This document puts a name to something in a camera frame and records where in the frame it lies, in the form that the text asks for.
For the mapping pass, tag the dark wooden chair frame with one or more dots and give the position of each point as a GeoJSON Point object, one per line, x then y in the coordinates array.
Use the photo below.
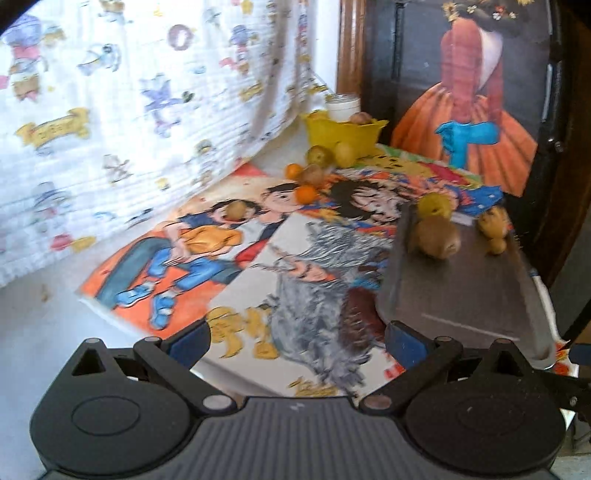
{"type": "Point", "coordinates": [549, 213]}

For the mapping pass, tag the orange kumquat front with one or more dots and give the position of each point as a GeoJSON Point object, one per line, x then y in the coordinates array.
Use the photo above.
{"type": "Point", "coordinates": [305, 194]}

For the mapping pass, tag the girl in orange dress poster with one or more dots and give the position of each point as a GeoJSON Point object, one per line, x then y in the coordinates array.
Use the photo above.
{"type": "Point", "coordinates": [473, 86]}

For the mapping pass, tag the striped pepino on tray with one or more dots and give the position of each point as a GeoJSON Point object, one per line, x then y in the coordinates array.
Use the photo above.
{"type": "Point", "coordinates": [494, 223]}

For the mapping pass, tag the white plastic cup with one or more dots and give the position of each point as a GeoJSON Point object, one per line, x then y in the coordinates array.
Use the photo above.
{"type": "Point", "coordinates": [341, 107]}

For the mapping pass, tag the green pear on tray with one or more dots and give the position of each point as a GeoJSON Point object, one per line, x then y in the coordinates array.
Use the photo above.
{"type": "Point", "coordinates": [434, 204]}

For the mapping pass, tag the small brown kiwi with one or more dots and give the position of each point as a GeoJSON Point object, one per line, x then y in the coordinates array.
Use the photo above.
{"type": "Point", "coordinates": [236, 211]}

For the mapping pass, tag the dark metal tray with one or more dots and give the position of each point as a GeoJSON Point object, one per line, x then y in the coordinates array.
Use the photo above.
{"type": "Point", "coordinates": [473, 296]}

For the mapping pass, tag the green-yellow pear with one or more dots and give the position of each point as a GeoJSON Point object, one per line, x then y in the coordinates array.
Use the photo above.
{"type": "Point", "coordinates": [320, 156]}

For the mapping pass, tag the orange kumquat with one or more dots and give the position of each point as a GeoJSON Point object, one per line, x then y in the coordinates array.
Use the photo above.
{"type": "Point", "coordinates": [305, 194]}
{"type": "Point", "coordinates": [293, 171]}

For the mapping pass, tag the yellow plastic bowl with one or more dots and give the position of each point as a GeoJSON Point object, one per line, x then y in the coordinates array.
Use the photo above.
{"type": "Point", "coordinates": [324, 132]}

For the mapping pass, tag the striped pepino melon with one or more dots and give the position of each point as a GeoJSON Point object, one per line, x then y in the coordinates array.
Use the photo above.
{"type": "Point", "coordinates": [312, 175]}

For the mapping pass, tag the large brown kiwi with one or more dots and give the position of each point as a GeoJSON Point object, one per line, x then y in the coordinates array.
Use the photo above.
{"type": "Point", "coordinates": [436, 237]}

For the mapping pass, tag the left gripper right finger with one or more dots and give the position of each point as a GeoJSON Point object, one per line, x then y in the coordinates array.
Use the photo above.
{"type": "Point", "coordinates": [423, 359]}

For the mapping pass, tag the small brown round fruit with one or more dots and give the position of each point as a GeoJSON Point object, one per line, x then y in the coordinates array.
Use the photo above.
{"type": "Point", "coordinates": [497, 246]}

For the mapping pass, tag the colourful cartoon poster mat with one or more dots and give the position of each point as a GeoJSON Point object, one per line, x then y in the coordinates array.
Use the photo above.
{"type": "Point", "coordinates": [288, 292]}

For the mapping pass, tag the yellow lemon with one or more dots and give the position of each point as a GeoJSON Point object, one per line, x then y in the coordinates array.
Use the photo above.
{"type": "Point", "coordinates": [344, 155]}

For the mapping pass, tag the white cartoon print cloth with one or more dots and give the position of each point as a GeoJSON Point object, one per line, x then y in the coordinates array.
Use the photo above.
{"type": "Point", "coordinates": [112, 111]}

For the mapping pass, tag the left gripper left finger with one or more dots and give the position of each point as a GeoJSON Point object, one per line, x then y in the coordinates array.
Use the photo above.
{"type": "Point", "coordinates": [169, 362]}

